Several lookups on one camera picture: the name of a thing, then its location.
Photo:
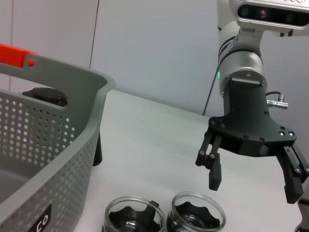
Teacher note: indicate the grey perforated plastic storage basket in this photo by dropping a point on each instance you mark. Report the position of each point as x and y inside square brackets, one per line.
[72, 169]

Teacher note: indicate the glass jar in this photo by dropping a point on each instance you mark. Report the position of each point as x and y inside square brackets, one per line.
[135, 217]

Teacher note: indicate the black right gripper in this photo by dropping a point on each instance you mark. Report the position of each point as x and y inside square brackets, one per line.
[246, 120]

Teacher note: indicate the glass teapot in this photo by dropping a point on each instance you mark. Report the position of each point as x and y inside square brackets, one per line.
[198, 215]

